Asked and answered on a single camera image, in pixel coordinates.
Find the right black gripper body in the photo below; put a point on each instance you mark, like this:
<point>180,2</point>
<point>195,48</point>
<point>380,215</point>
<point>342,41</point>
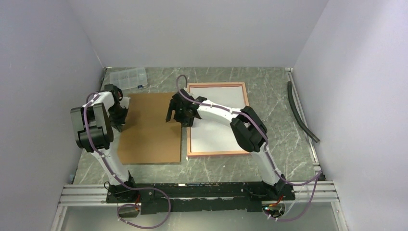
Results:
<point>180,116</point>

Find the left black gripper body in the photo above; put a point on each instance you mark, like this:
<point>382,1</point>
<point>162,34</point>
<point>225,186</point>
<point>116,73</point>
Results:
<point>118,116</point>

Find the pink wooden picture frame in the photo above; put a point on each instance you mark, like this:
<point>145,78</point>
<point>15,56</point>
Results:
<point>247,95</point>

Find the brown backing board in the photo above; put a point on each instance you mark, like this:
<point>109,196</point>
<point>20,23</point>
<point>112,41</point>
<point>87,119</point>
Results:
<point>146,137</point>

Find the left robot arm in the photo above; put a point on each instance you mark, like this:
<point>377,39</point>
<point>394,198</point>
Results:
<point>94,124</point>

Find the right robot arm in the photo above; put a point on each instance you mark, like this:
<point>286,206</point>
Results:
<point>249,132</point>

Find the clear plastic organizer box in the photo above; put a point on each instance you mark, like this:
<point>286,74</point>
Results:
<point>129,78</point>

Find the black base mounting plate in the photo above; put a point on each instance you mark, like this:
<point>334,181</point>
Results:
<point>190,197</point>

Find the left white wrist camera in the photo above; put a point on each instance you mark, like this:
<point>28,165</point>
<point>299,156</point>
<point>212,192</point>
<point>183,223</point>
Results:
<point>124,103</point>

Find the aluminium extrusion rail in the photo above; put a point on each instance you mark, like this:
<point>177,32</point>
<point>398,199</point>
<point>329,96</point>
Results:
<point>95,195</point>

